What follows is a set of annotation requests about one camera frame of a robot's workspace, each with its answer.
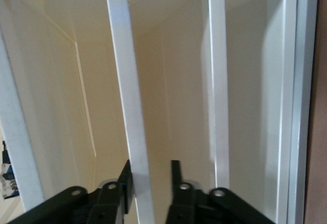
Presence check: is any small dark part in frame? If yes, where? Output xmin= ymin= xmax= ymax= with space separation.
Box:
xmin=0 ymin=139 xmax=20 ymax=200

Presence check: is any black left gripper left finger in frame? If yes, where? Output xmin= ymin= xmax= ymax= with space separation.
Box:
xmin=7 ymin=159 xmax=134 ymax=224

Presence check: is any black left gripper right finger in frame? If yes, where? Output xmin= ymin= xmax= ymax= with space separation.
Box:
xmin=165 ymin=159 xmax=276 ymax=224

